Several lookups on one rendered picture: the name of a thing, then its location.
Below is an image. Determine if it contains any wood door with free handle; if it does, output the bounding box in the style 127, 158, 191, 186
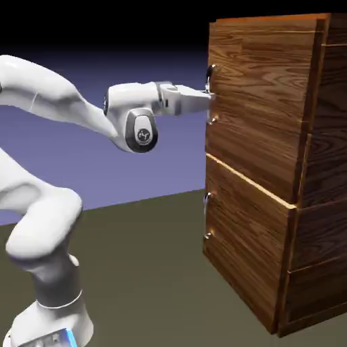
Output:
202, 153, 298, 335

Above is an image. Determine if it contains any curved metal handle, free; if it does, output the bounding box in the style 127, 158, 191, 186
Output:
203, 191, 215, 241

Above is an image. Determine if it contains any dark wood cabinet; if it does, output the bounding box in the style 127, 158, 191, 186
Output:
202, 12, 347, 339

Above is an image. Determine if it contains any curved metal handle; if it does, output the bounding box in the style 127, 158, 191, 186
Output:
204, 64, 219, 126
203, 191, 215, 241

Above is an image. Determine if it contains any wood door with gripped handle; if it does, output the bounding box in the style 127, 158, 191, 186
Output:
205, 16, 326, 205

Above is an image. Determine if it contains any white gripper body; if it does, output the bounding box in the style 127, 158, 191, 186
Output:
175, 84, 216, 116

